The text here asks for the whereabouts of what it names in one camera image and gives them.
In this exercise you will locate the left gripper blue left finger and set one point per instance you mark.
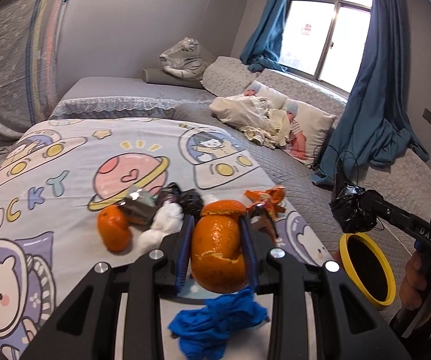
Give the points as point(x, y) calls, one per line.
point(183, 251)

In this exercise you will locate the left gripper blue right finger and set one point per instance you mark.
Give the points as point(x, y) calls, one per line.
point(249, 255)

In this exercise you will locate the white tissue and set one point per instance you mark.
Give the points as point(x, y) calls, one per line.
point(167, 220)

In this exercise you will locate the orange peel cup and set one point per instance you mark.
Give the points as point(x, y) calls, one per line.
point(217, 262)

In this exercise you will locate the orange snack wrapper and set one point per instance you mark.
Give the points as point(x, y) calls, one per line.
point(265, 207)

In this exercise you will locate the yellow rim trash bin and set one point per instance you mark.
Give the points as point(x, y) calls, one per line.
point(366, 264)

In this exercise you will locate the blue glove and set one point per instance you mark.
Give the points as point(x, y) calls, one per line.
point(204, 333)

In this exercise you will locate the black plastic bag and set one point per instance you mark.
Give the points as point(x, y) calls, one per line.
point(346, 206)

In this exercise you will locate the person's right hand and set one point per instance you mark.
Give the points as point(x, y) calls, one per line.
point(414, 282)

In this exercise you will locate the silver foil wrapper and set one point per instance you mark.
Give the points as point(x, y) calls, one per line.
point(138, 206)

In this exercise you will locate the orange peel piece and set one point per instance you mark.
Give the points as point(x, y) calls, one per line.
point(113, 228)

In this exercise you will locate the grey quilted bed cover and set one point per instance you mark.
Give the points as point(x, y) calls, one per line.
point(406, 183)

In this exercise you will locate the cream crumpled clothes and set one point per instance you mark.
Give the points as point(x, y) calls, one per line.
point(255, 117)

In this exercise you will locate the right blue curtain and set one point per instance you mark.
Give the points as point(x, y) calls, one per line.
point(374, 129)

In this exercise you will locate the blue curtain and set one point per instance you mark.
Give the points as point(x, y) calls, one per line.
point(262, 50)
point(374, 129)

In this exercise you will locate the baby print pillow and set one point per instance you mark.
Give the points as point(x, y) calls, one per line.
point(309, 127)
point(258, 89)

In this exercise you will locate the grey flat pillow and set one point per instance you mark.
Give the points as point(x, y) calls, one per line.
point(156, 76)

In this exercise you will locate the cartoon print bedsheet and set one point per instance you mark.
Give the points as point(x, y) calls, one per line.
point(61, 289)

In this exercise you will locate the white tiger plush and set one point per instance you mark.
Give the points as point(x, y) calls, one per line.
point(184, 60)

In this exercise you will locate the left blue curtain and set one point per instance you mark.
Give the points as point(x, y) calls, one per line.
point(262, 50)

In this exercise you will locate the window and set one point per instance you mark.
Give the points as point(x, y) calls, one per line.
point(324, 40)

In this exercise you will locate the striped sheet covered rack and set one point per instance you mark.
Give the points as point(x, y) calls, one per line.
point(29, 33)

